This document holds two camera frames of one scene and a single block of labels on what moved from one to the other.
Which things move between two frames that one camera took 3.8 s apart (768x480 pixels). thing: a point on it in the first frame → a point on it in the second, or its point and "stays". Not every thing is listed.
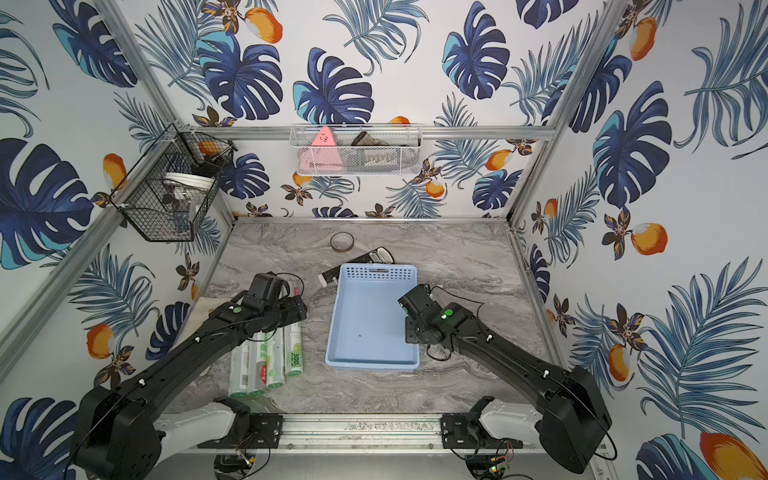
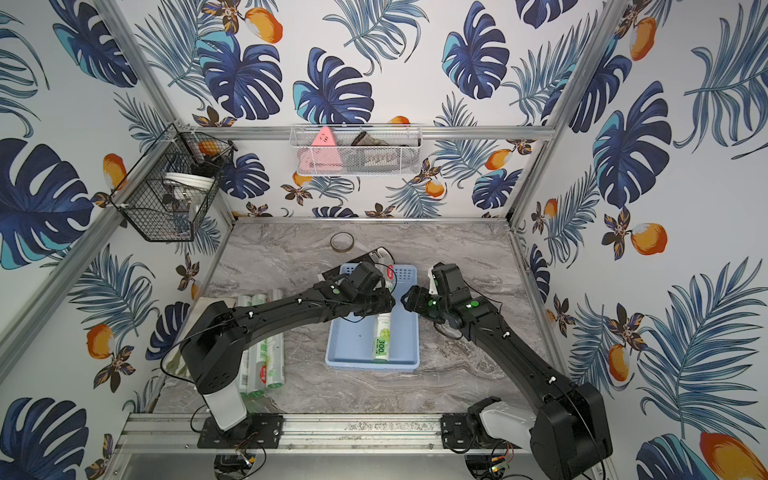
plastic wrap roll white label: [240, 370] stays
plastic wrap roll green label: [293, 349] → [382, 337]
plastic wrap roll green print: [275, 358] stays
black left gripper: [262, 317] → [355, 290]
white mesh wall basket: [359, 150] stays
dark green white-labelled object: [381, 255] stays
